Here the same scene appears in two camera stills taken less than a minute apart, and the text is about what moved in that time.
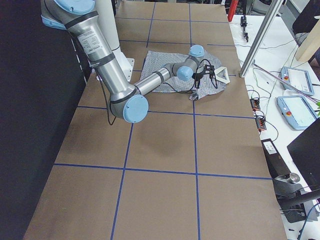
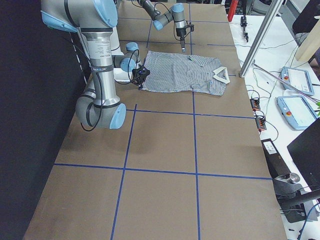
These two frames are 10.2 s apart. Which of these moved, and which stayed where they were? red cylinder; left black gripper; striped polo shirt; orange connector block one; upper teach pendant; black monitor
Moved: left black gripper; striped polo shirt
Stayed: red cylinder; orange connector block one; black monitor; upper teach pendant
